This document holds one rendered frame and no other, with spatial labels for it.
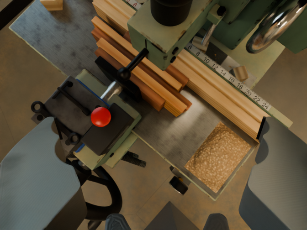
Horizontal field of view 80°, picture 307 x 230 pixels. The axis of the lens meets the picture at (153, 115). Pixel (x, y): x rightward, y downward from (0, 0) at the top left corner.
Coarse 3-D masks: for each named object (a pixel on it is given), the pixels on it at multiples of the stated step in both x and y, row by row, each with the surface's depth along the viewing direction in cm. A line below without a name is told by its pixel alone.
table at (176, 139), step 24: (72, 0) 43; (24, 24) 42; (48, 24) 42; (72, 24) 42; (48, 48) 42; (72, 48) 42; (96, 48) 42; (72, 72) 41; (96, 72) 41; (120, 96) 40; (192, 96) 40; (144, 120) 40; (168, 120) 40; (192, 120) 40; (216, 120) 40; (168, 144) 39; (192, 144) 39
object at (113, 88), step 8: (96, 64) 33; (104, 64) 31; (104, 72) 34; (112, 72) 31; (112, 80) 37; (120, 80) 31; (128, 80) 31; (112, 88) 34; (120, 88) 35; (128, 88) 31; (136, 88) 31; (104, 96) 34; (136, 96) 34
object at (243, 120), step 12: (96, 0) 39; (108, 12) 38; (120, 24) 38; (192, 72) 37; (192, 84) 38; (204, 84) 37; (204, 96) 39; (216, 96) 36; (216, 108) 40; (228, 108) 36; (240, 108) 36; (240, 120) 36; (252, 120) 36; (252, 132) 37
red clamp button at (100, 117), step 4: (96, 108) 28; (100, 108) 28; (104, 108) 28; (92, 112) 28; (96, 112) 28; (100, 112) 28; (104, 112) 28; (108, 112) 28; (92, 116) 28; (96, 116) 27; (100, 116) 27; (104, 116) 27; (108, 116) 28; (92, 120) 28; (96, 120) 27; (100, 120) 27; (104, 120) 27; (108, 120) 28; (96, 124) 27; (100, 124) 27; (104, 124) 27
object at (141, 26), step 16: (208, 0) 25; (144, 16) 24; (192, 16) 24; (144, 32) 24; (160, 32) 24; (176, 32) 24; (192, 32) 28; (160, 48) 24; (176, 48) 25; (160, 64) 28
